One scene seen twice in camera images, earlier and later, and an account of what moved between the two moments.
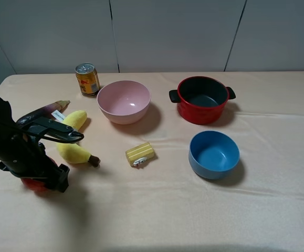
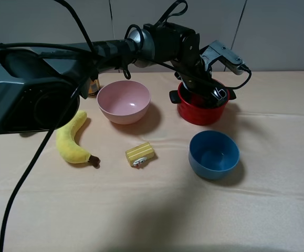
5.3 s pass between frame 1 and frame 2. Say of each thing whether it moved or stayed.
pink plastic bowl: stayed
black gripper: moved
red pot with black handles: stayed
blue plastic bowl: stayed
